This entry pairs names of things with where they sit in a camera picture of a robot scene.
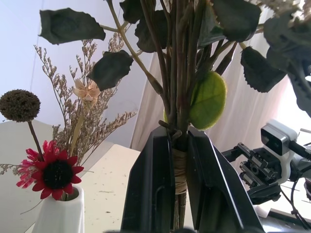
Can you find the red sunflower dried bouquet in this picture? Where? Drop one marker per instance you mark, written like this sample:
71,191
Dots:
58,175

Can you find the white curtain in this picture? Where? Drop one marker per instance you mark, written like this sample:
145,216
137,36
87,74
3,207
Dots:
245,106

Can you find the green leafy flower bouquet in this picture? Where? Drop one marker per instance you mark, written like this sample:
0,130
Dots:
181,72

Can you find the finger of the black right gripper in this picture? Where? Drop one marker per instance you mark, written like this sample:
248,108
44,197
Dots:
236,151
263,194

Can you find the white ceramic vase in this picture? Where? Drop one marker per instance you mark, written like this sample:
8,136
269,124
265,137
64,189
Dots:
60,216

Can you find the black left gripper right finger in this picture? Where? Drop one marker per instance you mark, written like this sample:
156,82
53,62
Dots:
209,184

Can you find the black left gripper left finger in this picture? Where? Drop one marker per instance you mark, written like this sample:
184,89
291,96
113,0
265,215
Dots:
148,184

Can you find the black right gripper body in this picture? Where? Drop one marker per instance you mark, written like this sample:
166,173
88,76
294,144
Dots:
262,168

